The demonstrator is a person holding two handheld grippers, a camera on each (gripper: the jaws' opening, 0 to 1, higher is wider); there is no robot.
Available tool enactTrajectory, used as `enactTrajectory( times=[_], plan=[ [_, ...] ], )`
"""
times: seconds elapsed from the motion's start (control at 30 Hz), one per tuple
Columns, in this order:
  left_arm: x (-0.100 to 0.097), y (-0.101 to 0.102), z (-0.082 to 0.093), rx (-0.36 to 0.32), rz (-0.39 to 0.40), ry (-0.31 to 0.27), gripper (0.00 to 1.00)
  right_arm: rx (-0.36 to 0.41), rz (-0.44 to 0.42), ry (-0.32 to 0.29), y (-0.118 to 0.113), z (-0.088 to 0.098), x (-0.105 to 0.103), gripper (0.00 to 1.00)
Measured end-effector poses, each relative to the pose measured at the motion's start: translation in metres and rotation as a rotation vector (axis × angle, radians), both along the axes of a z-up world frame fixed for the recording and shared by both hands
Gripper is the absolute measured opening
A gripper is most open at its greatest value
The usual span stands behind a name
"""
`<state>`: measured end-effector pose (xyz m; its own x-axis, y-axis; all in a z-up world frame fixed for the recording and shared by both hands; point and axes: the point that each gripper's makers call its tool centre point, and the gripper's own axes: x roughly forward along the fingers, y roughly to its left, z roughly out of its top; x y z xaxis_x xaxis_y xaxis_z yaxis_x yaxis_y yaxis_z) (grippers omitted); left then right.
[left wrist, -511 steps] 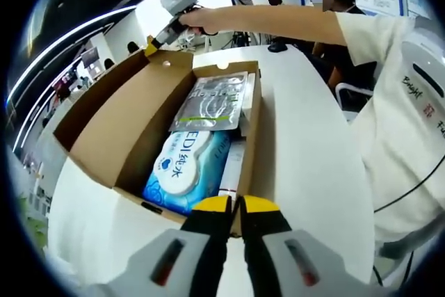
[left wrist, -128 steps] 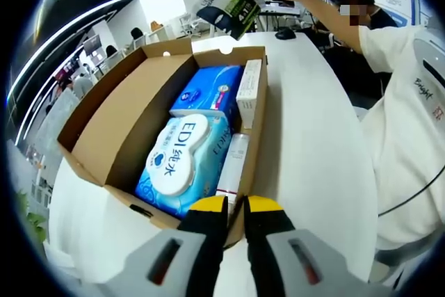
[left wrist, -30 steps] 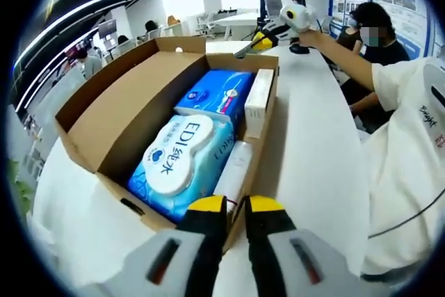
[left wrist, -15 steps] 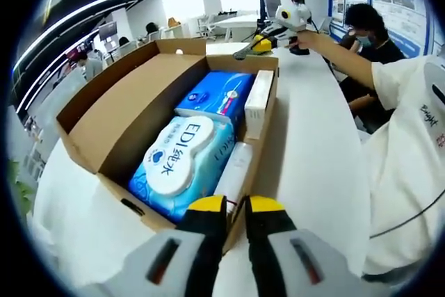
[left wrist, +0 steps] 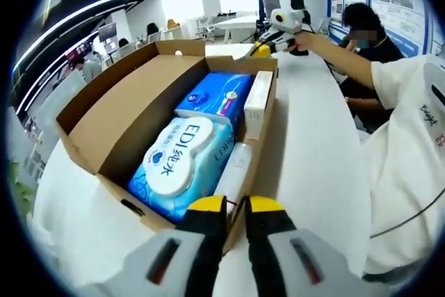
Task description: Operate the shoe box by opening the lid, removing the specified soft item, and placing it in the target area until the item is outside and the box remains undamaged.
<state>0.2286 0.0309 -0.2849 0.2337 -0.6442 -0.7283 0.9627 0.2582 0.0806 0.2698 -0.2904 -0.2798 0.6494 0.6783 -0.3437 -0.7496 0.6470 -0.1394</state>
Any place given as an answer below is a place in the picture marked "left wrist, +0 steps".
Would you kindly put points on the person in white shirt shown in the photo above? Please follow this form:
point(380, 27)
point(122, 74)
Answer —
point(400, 154)

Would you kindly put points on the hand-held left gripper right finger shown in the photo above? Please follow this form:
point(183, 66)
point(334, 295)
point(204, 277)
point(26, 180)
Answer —
point(306, 265)

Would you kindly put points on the white spray bottle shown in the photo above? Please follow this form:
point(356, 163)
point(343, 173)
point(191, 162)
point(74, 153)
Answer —
point(234, 168)

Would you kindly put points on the white chest device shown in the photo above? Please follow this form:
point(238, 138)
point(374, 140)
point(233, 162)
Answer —
point(434, 74)

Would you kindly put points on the dark standing screen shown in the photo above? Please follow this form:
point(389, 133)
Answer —
point(107, 32)

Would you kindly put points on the person's right hand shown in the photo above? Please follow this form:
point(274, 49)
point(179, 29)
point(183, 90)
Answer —
point(304, 41)

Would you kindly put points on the small white carton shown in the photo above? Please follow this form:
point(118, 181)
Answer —
point(259, 102)

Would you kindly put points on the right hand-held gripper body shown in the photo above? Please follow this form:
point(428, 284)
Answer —
point(288, 18)

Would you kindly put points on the orange bag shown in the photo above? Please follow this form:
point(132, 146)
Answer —
point(173, 24)

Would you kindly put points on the brown cardboard shoe box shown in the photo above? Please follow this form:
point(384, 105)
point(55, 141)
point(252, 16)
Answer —
point(121, 109)

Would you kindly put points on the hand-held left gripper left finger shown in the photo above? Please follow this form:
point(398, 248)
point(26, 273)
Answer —
point(167, 265)

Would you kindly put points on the blue soft tissue pack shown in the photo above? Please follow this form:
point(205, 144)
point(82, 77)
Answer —
point(215, 95)

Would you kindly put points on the soft wet wipes pack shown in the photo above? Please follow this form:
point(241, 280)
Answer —
point(174, 172)

